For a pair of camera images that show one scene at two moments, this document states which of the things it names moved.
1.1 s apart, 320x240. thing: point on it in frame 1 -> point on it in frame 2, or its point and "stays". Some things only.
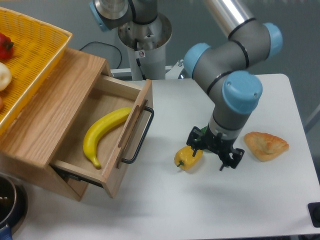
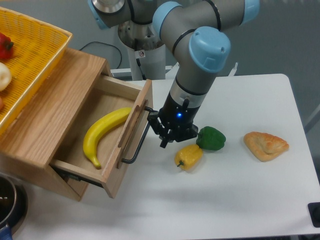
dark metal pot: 13,206 stays
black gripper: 218,144 -> 174,115
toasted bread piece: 265,146 stays
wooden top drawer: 108,131 stays
